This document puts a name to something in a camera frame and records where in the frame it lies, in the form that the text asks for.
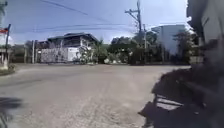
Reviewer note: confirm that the row of trees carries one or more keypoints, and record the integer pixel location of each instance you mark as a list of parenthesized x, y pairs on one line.
[(123, 46)]

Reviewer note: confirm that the thin pole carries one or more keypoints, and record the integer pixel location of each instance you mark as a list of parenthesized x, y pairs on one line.
[(145, 40)]

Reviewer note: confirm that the grey asphalt road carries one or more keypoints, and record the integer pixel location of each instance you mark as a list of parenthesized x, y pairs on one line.
[(83, 96)]

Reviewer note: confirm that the house with dark roof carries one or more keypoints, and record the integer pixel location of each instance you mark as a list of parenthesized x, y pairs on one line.
[(73, 40)]

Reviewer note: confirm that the wooden utility pole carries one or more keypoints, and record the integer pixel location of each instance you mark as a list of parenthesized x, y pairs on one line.
[(139, 20)]

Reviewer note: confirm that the tall white building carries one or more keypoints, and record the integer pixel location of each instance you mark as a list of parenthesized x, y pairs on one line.
[(170, 36)]

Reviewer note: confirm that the tree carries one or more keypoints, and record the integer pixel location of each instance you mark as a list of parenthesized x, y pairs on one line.
[(185, 43)]

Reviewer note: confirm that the grass patch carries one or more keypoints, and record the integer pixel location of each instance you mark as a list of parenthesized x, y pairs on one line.
[(7, 70)]

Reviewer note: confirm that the pole with red sign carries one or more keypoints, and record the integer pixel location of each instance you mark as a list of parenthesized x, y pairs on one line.
[(6, 43)]

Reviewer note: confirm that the grey building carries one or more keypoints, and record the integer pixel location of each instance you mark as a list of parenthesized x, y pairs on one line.
[(213, 20)]

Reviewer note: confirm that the white boundary wall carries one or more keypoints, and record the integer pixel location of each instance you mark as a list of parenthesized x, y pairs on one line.
[(60, 55)]

